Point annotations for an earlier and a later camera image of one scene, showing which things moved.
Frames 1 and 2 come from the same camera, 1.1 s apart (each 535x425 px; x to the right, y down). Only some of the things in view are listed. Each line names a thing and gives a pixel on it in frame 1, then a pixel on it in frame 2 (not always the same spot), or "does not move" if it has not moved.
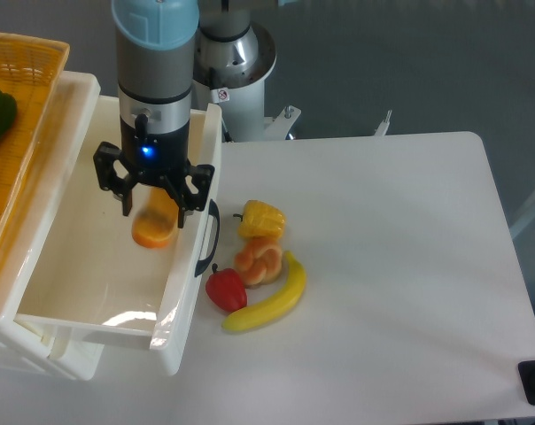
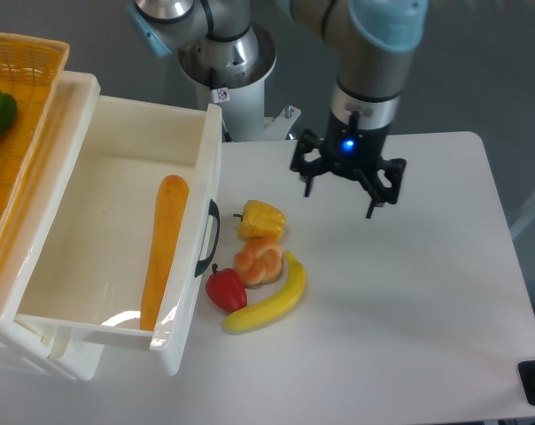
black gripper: (155, 146) → (352, 150)
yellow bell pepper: (260, 220) does not move
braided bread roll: (259, 260) does not move
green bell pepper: (0, 112) does not move
